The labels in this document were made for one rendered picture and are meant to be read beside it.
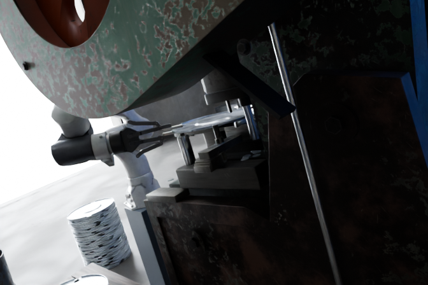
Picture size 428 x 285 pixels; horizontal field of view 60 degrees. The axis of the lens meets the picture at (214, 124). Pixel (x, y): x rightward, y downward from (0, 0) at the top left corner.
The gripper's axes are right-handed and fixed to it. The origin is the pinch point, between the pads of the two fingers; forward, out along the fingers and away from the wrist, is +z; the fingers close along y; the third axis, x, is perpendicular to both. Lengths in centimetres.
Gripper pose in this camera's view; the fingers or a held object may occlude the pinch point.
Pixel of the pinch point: (172, 130)
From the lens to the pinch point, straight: 122.9
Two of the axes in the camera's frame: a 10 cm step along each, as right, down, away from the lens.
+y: -2.0, -9.7, -1.4
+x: -1.6, -1.1, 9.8
